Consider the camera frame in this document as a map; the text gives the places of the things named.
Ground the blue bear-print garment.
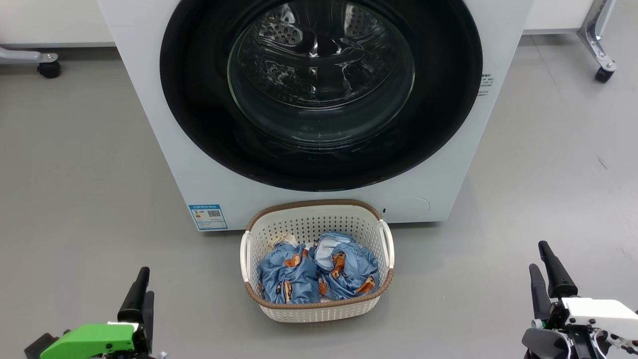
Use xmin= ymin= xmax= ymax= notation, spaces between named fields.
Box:
xmin=258 ymin=234 xmax=322 ymax=305
xmin=313 ymin=231 xmax=380 ymax=301

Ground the blue energy label sticker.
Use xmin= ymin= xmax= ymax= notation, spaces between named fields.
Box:
xmin=188 ymin=204 xmax=228 ymax=231

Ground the round white filter cover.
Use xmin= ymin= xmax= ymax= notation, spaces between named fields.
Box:
xmin=394 ymin=197 xmax=430 ymax=220

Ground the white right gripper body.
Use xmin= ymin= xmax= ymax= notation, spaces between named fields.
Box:
xmin=548 ymin=298 xmax=638 ymax=332

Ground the black glass washer door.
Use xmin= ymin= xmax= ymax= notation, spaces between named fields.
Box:
xmin=159 ymin=0 xmax=483 ymax=192

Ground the metal leg with black caster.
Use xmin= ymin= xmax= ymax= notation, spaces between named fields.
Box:
xmin=0 ymin=46 xmax=62 ymax=79
xmin=577 ymin=0 xmax=619 ymax=83

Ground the white front-load washing machine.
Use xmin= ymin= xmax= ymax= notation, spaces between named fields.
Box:
xmin=98 ymin=0 xmax=534 ymax=232

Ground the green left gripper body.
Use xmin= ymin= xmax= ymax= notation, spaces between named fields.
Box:
xmin=40 ymin=322 xmax=143 ymax=359

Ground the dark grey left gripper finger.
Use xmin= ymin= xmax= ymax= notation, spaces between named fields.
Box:
xmin=118 ymin=267 xmax=150 ymax=322
xmin=140 ymin=292 xmax=155 ymax=352

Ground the cream perforated laundry basket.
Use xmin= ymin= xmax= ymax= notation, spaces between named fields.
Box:
xmin=240 ymin=199 xmax=395 ymax=323

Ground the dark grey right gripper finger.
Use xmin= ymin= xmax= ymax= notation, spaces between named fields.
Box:
xmin=529 ymin=264 xmax=553 ymax=322
xmin=538 ymin=241 xmax=579 ymax=298

